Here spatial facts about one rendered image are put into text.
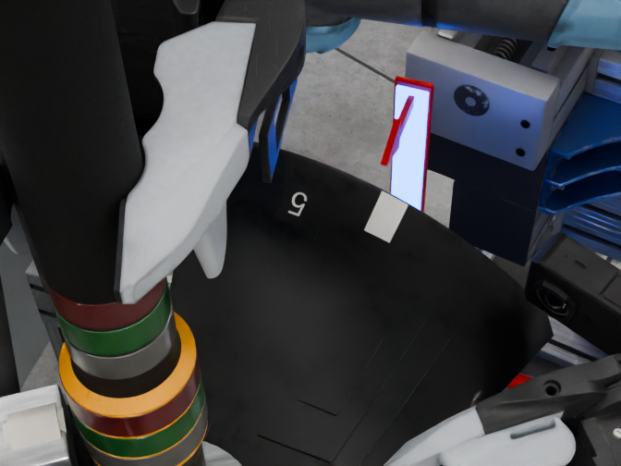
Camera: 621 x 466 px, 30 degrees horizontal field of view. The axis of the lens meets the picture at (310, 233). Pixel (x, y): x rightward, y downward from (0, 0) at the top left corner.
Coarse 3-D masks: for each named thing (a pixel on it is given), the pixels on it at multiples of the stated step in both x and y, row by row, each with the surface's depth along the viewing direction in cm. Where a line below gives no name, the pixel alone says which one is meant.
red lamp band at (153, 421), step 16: (192, 384) 36; (176, 400) 36; (80, 416) 36; (96, 416) 35; (144, 416) 35; (160, 416) 36; (176, 416) 36; (112, 432) 36; (128, 432) 36; (144, 432) 36
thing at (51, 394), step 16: (0, 400) 39; (16, 400) 39; (32, 400) 39; (48, 400) 39; (64, 400) 40; (0, 416) 38; (0, 432) 38; (64, 432) 38; (0, 448) 38; (32, 448) 37; (48, 448) 37; (64, 448) 37; (80, 448) 40; (208, 448) 47; (0, 464) 37; (16, 464) 37; (32, 464) 37; (48, 464) 37; (64, 464) 37; (80, 464) 40; (96, 464) 41; (208, 464) 47; (224, 464) 47; (240, 464) 47
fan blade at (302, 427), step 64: (256, 192) 65; (192, 256) 62; (256, 256) 63; (320, 256) 63; (384, 256) 64; (448, 256) 66; (192, 320) 60; (256, 320) 60; (320, 320) 61; (384, 320) 61; (448, 320) 63; (512, 320) 65; (256, 384) 58; (320, 384) 58; (384, 384) 59; (448, 384) 60; (256, 448) 56; (320, 448) 56; (384, 448) 57
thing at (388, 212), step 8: (384, 192) 67; (384, 200) 66; (392, 200) 66; (376, 208) 66; (384, 208) 66; (392, 208) 66; (400, 208) 66; (376, 216) 65; (384, 216) 66; (392, 216) 66; (400, 216) 66; (368, 224) 65; (376, 224) 65; (384, 224) 65; (392, 224) 65; (376, 232) 65; (384, 232) 65; (392, 232) 65
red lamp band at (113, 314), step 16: (48, 288) 32; (160, 288) 33; (64, 304) 32; (80, 304) 32; (96, 304) 32; (112, 304) 32; (128, 304) 32; (144, 304) 32; (80, 320) 32; (96, 320) 32; (112, 320) 32; (128, 320) 32
